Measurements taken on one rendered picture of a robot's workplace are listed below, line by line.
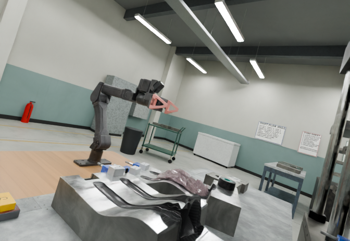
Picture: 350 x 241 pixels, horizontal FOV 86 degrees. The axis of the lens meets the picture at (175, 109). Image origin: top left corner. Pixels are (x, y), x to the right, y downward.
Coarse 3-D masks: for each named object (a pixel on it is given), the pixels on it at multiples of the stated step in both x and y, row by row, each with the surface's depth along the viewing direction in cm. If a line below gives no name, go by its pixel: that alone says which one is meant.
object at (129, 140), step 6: (126, 126) 475; (126, 132) 458; (132, 132) 454; (138, 132) 459; (126, 138) 456; (132, 138) 455; (138, 138) 464; (126, 144) 455; (132, 144) 457; (138, 144) 474; (120, 150) 463; (126, 150) 455; (132, 150) 460
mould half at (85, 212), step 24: (72, 192) 52; (96, 192) 54; (120, 192) 58; (72, 216) 50; (96, 216) 45; (120, 216) 41; (144, 216) 40; (96, 240) 44; (120, 240) 40; (144, 240) 37; (168, 240) 39; (216, 240) 52
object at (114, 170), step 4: (100, 164) 75; (104, 168) 71; (108, 168) 69; (112, 168) 68; (116, 168) 69; (120, 168) 70; (124, 168) 72; (108, 172) 69; (112, 172) 68; (116, 172) 68; (120, 172) 70
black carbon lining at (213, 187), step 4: (152, 172) 98; (156, 172) 98; (140, 176) 86; (144, 176) 88; (148, 180) 84; (152, 180) 83; (212, 184) 88; (212, 188) 79; (200, 196) 77; (204, 196) 81
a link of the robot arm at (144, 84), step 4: (140, 80) 94; (144, 80) 91; (148, 80) 90; (140, 84) 93; (144, 84) 90; (148, 84) 90; (136, 88) 93; (140, 88) 93; (144, 88) 90; (148, 88) 90; (128, 92) 93; (136, 92) 93; (128, 96) 93; (132, 96) 91
